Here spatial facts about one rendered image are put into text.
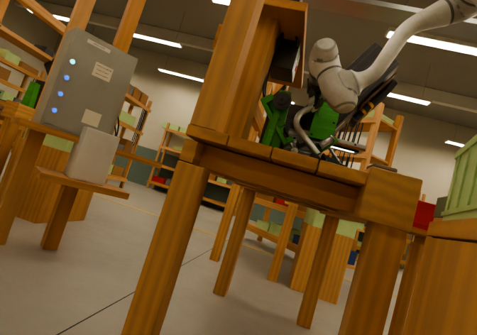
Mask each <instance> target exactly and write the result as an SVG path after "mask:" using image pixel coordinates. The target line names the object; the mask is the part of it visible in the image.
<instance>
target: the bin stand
mask: <svg viewBox="0 0 477 335"><path fill-rule="evenodd" d="M408 234H412V235H415V238H414V241H413V242H410V247H409V250H408V253H407V259H406V262H405V267H404V270H403V274H402V279H401V282H400V287H399V290H398V294H397V299H396V303H395V308H394V311H393V316H392V319H391V323H390V328H389V332H388V335H402V333H403V329H404V326H405V321H406V317H407V312H408V309H409V306H410V300H411V296H412V291H413V288H414V285H415V279H416V276H417V271H418V267H419V264H420V258H421V255H422V250H423V247H424V246H423V245H424V242H425V239H426V237H427V236H428V235H427V231H425V230H423V229H419V228H416V227H413V226H412V229H411V232H410V233H408Z"/></svg>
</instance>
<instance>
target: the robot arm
mask: <svg viewBox="0 0 477 335"><path fill-rule="evenodd" d="M474 16H477V0H438V1H437V2H435V3H433V4H432V5H431V6H428V7H427V8H425V9H423V10H422V11H420V12H418V13H416V14H415V15H413V16H411V17H410V18H408V19H407V20H406V21H404V22H403V23H402V24H401V25H400V26H399V27H398V28H397V29H396V30H395V32H394V33H393V34H392V35H391V37H390V39H389V40H388V42H387V43H386V44H385V46H384V48H383V49H382V50H381V52H380V54H379V56H378V57H377V58H376V60H375V62H374V63H373V64H372V65H371V66H370V67H369V68H368V69H367V70H364V71H362V72H354V71H353V70H343V69H342V67H341V63H340V60H339V55H338V52H339V51H338V48H337V45H336V42H335V41H334V40H333V39H331V38H323V39H320V40H318V41H317V42H316V43H315V44H314V46H313V48H312V50H311V53H310V56H309V77H308V78H307V94H309V102H308V106H309V105H310V104H313V106H312V113H313V112H315V111H317V110H318V108H319V107H321V106H323V103H324V100H326V102H327V104H328V105H329V106H330V107H331V108H332V109H333V110H334V111H335V112H337V113H340V114H345V113H349V112H350V111H352V110H354V108H355V107H356V105H357V102H358V96H359V95H360V94H361V91H362V90H363V89H364V88H366V87H367V86H369V85H370V84H373V83H374V82H375V81H376V80H378V79H379V78H380V77H381V76H382V75H383V74H384V72H385V71H386V70H387V69H388V68H389V66H390V64H391V63H392V62H393V60H394V59H395V58H396V56H397V55H398V53H399V52H400V51H401V50H402V48H403V46H404V45H405V44H406V42H407V41H408V40H409V39H410V38H411V37H412V36H413V35H414V34H416V33H419V32H421V31H425V30H429V29H433V28H439V27H444V26H448V25H451V24H454V23H459V22H462V21H465V20H467V19H470V18H473V17H474Z"/></svg>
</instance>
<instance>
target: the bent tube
mask: <svg viewBox="0 0 477 335"><path fill-rule="evenodd" d="M312 106H313V104H310V105H309V106H306V107H305V108H303V109H300V110H299V111H298V112H297V113H296V115H295V117H294V121H293V124H294V128H295V130H296V132H297V133H298V135H299V136H300V138H301V139H302V140H303V141H304V142H305V144H306V145H307V147H308V148H309V149H310V150H311V152H312V153H313V155H314V156H315V157H317V156H318V155H319V154H320V152H319V150H318V149H317V147H316V146H315V145H314V144H313V142H312V141H311V140H310V139H309V137H308V136H307V134H306V133H305V132H304V131H303V129H302V128H301V126H300V119H301V117H302V116H303V115H304V114H306V113H308V112H310V111H312Z"/></svg>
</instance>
